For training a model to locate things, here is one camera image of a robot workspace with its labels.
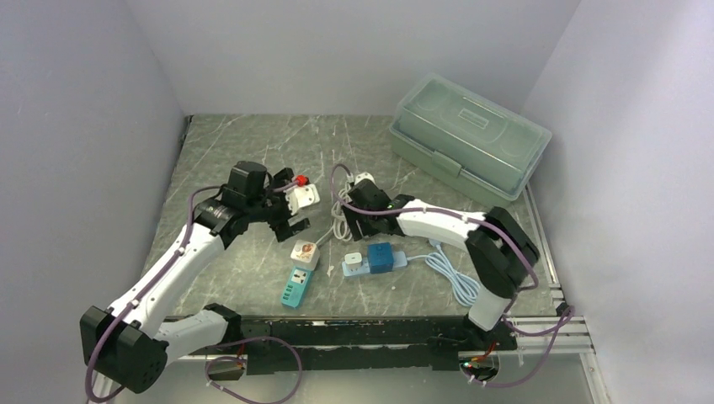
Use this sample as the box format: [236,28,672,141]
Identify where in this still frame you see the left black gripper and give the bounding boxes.
[247,168,311,241]

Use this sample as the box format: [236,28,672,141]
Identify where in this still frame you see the small white charger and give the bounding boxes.
[344,252,363,271]

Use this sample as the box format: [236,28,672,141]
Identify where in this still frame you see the blue cube adapter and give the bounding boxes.
[367,242,395,274]

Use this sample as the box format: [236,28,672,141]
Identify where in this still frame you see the white cube socket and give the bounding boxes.
[290,240,320,272]

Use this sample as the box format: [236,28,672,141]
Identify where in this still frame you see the teal power strip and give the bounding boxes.
[280,183,358,311]

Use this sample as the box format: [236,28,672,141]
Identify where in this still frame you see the light blue power strip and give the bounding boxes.
[341,239,482,307]

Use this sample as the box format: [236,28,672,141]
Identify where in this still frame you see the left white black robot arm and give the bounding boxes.
[80,161,320,403]

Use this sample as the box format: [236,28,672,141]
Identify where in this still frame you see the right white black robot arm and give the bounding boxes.
[338,179,541,349]

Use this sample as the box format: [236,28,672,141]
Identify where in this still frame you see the green plastic toolbox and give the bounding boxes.
[390,73,552,207]

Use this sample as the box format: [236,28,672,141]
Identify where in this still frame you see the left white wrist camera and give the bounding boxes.
[284,175,321,215]

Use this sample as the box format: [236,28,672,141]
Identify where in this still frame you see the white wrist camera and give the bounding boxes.
[284,175,321,215]
[348,172,375,186]

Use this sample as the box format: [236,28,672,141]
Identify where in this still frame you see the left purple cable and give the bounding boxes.
[83,183,305,404]

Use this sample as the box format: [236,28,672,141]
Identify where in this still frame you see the purple cable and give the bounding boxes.
[83,183,305,404]
[328,162,576,391]

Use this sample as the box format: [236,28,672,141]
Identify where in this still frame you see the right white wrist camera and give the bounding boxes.
[348,172,375,186]

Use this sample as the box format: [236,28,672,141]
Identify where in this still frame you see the black base frame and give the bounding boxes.
[184,315,517,375]

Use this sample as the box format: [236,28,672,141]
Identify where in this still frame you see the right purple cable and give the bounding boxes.
[328,162,576,391]

